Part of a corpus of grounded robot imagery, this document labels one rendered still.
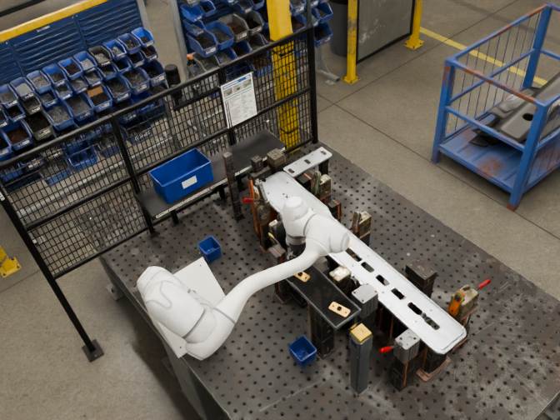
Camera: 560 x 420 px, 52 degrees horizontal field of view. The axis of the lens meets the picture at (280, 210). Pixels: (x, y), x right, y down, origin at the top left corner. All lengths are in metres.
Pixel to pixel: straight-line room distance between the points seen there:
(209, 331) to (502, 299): 1.62
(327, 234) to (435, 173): 2.72
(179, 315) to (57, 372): 2.02
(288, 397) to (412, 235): 1.18
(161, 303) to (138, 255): 1.36
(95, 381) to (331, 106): 3.17
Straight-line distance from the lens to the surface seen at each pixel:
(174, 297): 2.05
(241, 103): 3.33
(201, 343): 2.09
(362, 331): 2.36
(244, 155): 3.35
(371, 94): 5.61
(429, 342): 2.55
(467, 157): 4.70
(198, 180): 3.16
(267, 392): 2.76
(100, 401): 3.77
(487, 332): 2.99
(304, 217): 2.19
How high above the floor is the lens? 3.15
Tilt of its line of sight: 45 degrees down
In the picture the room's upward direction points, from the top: 6 degrees counter-clockwise
